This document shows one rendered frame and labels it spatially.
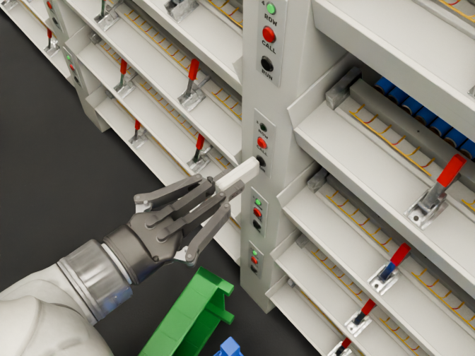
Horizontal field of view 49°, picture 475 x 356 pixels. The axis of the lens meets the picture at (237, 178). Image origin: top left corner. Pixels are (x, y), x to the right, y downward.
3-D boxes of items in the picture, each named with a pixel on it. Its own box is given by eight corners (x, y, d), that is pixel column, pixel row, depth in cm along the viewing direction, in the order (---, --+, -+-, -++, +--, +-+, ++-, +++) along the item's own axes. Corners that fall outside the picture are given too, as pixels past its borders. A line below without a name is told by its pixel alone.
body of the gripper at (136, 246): (104, 253, 72) (159, 215, 75) (139, 299, 69) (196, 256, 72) (91, 227, 66) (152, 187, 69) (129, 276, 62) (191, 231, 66)
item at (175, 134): (245, 232, 104) (228, 210, 92) (84, 65, 130) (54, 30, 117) (318, 162, 106) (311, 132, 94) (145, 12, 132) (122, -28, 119)
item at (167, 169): (244, 270, 121) (230, 257, 108) (101, 116, 146) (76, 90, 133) (307, 210, 122) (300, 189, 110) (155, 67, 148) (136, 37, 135)
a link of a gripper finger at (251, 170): (218, 186, 72) (221, 189, 72) (256, 158, 74) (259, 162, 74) (218, 197, 74) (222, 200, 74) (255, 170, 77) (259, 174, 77)
